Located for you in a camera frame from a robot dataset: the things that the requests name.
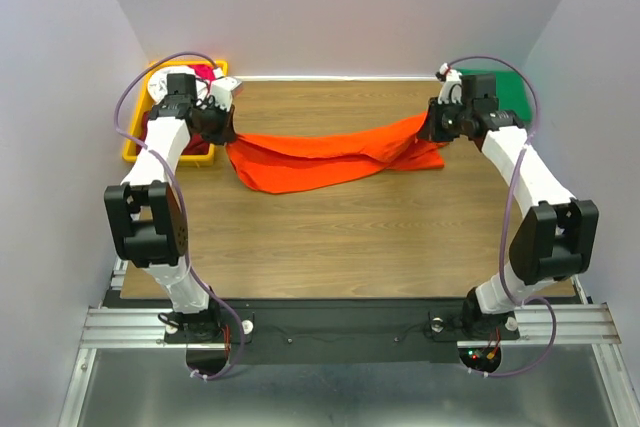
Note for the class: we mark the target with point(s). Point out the white t shirt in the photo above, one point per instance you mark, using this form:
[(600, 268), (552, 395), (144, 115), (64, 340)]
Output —
[(157, 83)]

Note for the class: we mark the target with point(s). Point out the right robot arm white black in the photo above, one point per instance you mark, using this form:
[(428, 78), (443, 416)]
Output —
[(556, 236)]

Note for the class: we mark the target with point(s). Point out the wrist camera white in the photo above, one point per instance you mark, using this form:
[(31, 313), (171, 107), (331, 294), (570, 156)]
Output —
[(223, 91), (451, 85)]

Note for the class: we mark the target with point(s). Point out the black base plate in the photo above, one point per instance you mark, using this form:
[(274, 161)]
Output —
[(336, 331)]

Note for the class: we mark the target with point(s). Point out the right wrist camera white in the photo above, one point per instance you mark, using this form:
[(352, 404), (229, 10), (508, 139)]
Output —
[(451, 85)]

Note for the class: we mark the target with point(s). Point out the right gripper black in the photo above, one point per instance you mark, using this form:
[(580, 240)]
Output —
[(430, 130)]

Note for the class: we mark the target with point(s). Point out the dark red t shirt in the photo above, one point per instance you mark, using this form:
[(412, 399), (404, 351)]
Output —
[(196, 146)]

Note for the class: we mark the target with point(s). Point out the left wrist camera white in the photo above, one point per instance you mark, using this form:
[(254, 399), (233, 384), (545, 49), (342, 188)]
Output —
[(223, 91)]

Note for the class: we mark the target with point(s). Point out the pink t shirt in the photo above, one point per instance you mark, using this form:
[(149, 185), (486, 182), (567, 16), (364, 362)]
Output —
[(205, 73)]

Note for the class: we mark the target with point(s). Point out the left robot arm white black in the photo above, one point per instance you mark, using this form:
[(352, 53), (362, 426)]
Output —
[(146, 213)]

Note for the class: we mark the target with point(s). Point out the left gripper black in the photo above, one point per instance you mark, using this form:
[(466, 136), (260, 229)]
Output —
[(226, 133)]

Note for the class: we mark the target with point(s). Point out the green folded t shirt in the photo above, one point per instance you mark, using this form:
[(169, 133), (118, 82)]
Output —
[(510, 90)]

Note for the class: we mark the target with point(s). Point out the orange t shirt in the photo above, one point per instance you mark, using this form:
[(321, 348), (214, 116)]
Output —
[(288, 164)]

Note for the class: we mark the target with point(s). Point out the aluminium frame rail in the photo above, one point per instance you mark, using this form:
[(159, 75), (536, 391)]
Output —
[(565, 369)]

